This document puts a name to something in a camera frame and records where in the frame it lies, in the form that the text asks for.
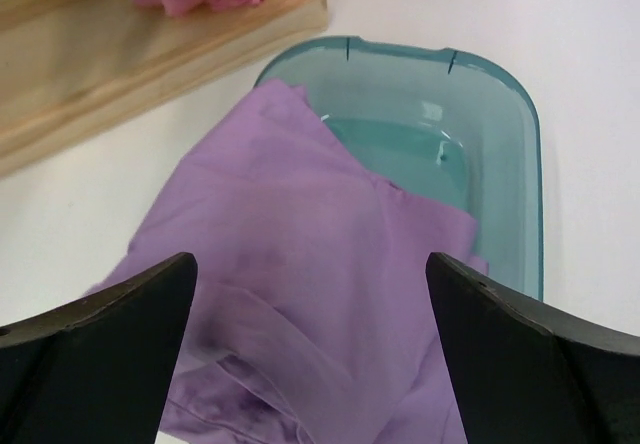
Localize teal plastic bin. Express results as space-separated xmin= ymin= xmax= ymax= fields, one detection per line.
xmin=259 ymin=36 xmax=544 ymax=299

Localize purple trousers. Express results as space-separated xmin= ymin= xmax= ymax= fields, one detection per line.
xmin=106 ymin=80 xmax=488 ymax=444

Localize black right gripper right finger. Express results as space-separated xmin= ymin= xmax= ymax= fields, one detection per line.
xmin=426 ymin=253 xmax=639 ymax=443

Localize wooden clothes rack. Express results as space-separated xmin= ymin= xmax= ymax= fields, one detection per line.
xmin=1 ymin=0 xmax=328 ymax=175

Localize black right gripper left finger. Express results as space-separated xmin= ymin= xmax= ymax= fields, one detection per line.
xmin=1 ymin=253 xmax=197 ymax=444

